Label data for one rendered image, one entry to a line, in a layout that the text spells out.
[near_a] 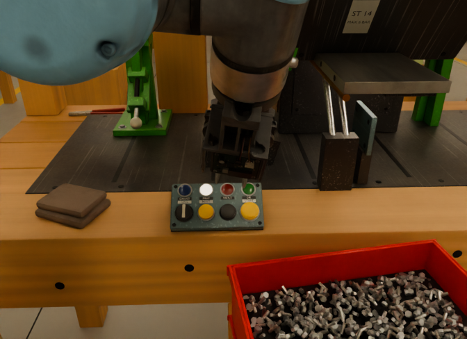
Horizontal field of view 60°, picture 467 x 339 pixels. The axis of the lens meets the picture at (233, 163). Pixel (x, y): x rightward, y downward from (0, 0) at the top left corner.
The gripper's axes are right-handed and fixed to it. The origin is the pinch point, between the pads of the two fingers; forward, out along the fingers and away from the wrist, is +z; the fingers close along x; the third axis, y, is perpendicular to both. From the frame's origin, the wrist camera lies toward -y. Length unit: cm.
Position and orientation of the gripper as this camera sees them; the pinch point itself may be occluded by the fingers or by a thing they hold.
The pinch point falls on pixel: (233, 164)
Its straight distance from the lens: 57.9
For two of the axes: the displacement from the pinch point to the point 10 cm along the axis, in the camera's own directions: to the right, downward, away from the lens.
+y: -1.4, 8.4, -5.2
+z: -0.9, 5.2, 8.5
